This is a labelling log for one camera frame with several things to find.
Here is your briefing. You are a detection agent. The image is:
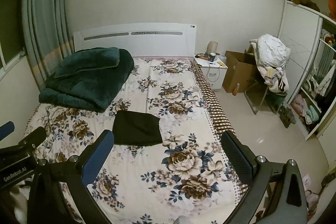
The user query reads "black garment with white stripes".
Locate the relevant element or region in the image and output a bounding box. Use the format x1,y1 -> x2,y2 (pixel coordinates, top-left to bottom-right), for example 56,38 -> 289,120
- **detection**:
112,110 -> 162,146

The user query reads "chair with clothes pile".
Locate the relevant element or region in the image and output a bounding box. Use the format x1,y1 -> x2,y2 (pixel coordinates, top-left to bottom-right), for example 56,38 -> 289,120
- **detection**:
244,34 -> 291,114

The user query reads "white wardrobe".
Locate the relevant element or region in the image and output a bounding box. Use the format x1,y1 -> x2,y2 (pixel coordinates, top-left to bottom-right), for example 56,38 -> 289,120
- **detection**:
278,1 -> 335,166

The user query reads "dark green folded quilt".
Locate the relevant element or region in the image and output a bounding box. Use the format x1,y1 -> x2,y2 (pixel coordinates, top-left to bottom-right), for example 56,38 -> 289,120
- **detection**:
39,47 -> 134,113

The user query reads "grey green curtain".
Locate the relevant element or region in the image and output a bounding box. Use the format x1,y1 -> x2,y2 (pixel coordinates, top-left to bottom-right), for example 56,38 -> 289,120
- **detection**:
22,0 -> 74,89

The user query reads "brown cardboard box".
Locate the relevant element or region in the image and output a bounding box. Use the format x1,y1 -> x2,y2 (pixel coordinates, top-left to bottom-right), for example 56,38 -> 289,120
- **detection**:
222,51 -> 259,93

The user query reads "white nightstand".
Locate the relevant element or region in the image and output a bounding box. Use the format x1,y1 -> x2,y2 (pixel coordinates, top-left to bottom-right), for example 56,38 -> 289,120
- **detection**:
194,54 -> 228,91

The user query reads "beige bedside lamp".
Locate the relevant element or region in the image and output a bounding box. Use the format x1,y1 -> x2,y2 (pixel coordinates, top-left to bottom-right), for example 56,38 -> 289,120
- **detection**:
206,41 -> 218,55

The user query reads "white bed headboard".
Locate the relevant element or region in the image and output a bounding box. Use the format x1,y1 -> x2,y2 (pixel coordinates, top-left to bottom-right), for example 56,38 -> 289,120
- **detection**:
73,23 -> 197,57

